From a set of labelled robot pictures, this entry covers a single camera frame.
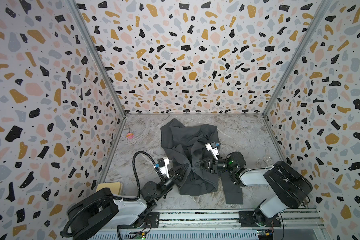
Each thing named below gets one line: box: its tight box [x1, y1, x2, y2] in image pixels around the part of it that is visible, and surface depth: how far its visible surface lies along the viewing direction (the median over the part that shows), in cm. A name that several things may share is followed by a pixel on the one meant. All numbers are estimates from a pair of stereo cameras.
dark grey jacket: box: [160, 118, 244, 205], surface depth 86 cm
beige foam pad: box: [96, 182, 123, 196], surface depth 84 cm
